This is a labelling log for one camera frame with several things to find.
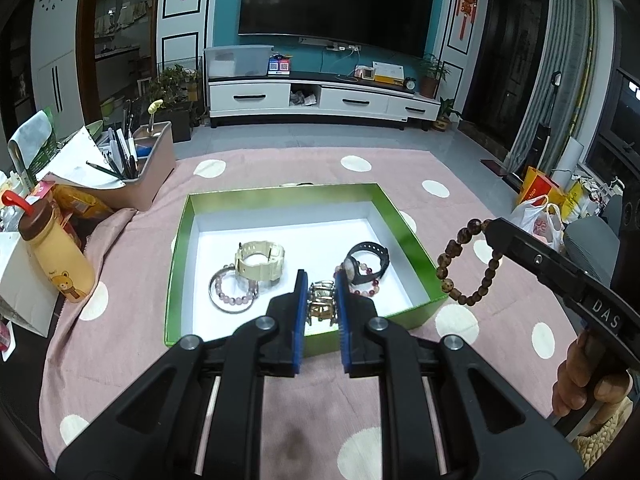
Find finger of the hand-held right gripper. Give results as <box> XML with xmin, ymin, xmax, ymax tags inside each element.
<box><xmin>484</xmin><ymin>217</ymin><xmax>586</xmax><ymax>288</ymax></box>

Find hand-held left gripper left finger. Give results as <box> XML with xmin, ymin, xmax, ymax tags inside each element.
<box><xmin>55</xmin><ymin>269</ymin><xmax>309</xmax><ymax>480</ymax></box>

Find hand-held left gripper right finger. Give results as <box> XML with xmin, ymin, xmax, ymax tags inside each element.
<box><xmin>334</xmin><ymin>267</ymin><xmax>586</xmax><ymax>480</ymax></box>

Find black wrist watch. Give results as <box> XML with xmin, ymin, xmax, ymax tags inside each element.
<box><xmin>342</xmin><ymin>241</ymin><xmax>390</xmax><ymax>283</ymax></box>

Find cream wrist watch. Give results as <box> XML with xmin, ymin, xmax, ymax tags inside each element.
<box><xmin>235</xmin><ymin>241</ymin><xmax>286</xmax><ymax>283</ymax></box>

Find pink bead bracelet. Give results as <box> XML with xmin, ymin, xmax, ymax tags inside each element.
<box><xmin>215</xmin><ymin>262</ymin><xmax>258</xmax><ymax>306</ymax></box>

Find brown wooden bead bracelet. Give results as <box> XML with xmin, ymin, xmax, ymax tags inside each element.
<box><xmin>436</xmin><ymin>218</ymin><xmax>505</xmax><ymax>308</ymax></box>

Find silver bangle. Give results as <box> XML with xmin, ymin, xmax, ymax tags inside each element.
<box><xmin>209</xmin><ymin>265</ymin><xmax>260</xmax><ymax>315</ymax></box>

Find green cardboard box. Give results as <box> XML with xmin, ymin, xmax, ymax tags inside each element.
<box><xmin>164</xmin><ymin>182</ymin><xmax>449</xmax><ymax>358</ymax></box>

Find person's right hand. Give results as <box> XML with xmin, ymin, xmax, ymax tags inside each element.
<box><xmin>552</xmin><ymin>332</ymin><xmax>632</xmax><ymax>418</ymax></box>

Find white plastic bag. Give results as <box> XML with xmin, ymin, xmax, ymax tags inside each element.
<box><xmin>510</xmin><ymin>195</ymin><xmax>566</xmax><ymax>253</ymax></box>

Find grey chair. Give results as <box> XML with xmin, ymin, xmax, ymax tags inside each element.
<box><xmin>562</xmin><ymin>215</ymin><xmax>626</xmax><ymax>261</ymax></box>

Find orange yellow paper bag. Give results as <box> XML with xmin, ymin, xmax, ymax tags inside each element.
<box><xmin>517</xmin><ymin>166</ymin><xmax>561</xmax><ymax>206</ymax></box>

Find upright vacuum cleaner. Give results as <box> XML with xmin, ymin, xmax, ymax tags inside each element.
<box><xmin>530</xmin><ymin>72</ymin><xmax>561</xmax><ymax>171</ymax></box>

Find dark window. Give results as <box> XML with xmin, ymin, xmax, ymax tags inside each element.
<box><xmin>585</xmin><ymin>67</ymin><xmax>640</xmax><ymax>196</ymax></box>

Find small potted plant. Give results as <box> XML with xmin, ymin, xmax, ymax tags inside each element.
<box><xmin>435</xmin><ymin>97</ymin><xmax>463</xmax><ymax>133</ymax></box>

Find pink polka dot tablecloth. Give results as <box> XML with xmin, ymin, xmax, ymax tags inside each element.
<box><xmin>40</xmin><ymin>147</ymin><xmax>586</xmax><ymax>480</ymax></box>

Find dark door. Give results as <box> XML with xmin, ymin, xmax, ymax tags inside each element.
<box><xmin>470</xmin><ymin>0</ymin><xmax>551</xmax><ymax>151</ymax></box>

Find grey curtain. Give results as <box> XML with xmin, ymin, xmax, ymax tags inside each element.
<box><xmin>505</xmin><ymin>0</ymin><xmax>616</xmax><ymax>176</ymax></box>

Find tall potted plant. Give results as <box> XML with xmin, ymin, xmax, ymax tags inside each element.
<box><xmin>417</xmin><ymin>52</ymin><xmax>451</xmax><ymax>100</ymax></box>

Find beige pen organizer box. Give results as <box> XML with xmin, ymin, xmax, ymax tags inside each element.
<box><xmin>47</xmin><ymin>120</ymin><xmax>178</xmax><ymax>212</ymax></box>

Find yellow white box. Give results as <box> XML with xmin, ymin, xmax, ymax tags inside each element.
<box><xmin>372</xmin><ymin>61</ymin><xmax>405</xmax><ymax>83</ymax></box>

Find white television cabinet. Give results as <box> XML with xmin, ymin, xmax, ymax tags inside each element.
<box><xmin>207</xmin><ymin>72</ymin><xmax>441</xmax><ymax>131</ymax></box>

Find bunch of pens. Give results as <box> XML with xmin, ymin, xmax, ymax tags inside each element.
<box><xmin>87</xmin><ymin>100</ymin><xmax>141</xmax><ymax>181</ymax></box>

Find orange snack packet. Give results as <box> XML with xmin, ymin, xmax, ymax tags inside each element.
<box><xmin>52</xmin><ymin>184</ymin><xmax>116</xmax><ymax>223</ymax></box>

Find yellow bear bottle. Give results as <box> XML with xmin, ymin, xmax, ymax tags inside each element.
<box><xmin>1</xmin><ymin>191</ymin><xmax>97</xmax><ymax>303</ymax></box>

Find clear plastic storage box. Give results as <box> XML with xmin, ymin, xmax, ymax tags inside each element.
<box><xmin>204</xmin><ymin>45</ymin><xmax>275</xmax><ymax>80</ymax></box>

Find group of green houseplants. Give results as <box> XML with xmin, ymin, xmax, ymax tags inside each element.
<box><xmin>145</xmin><ymin>64</ymin><xmax>203</xmax><ymax>111</ymax></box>

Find white power strip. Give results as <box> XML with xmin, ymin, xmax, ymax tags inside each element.
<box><xmin>299</xmin><ymin>37</ymin><xmax>361</xmax><ymax>53</ymax></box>

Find white carton box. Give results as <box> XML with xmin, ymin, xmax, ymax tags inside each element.
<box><xmin>0</xmin><ymin>232</ymin><xmax>63</xmax><ymax>338</ymax></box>

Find white papers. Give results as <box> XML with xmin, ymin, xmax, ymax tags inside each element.
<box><xmin>35</xmin><ymin>126</ymin><xmax>126</xmax><ymax>190</ymax></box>

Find black television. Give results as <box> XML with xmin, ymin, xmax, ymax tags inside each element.
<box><xmin>237</xmin><ymin>0</ymin><xmax>436</xmax><ymax>58</ymax></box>

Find green white bag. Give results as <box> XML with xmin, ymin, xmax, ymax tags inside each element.
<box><xmin>7</xmin><ymin>107</ymin><xmax>58</xmax><ymax>183</ymax></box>

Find white tall cabinet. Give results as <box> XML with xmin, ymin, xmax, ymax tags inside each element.
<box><xmin>30</xmin><ymin>0</ymin><xmax>86</xmax><ymax>146</ymax></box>

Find red knot wall ornament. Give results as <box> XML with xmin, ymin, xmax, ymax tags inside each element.
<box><xmin>457</xmin><ymin>0</ymin><xmax>478</xmax><ymax>41</ymax></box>

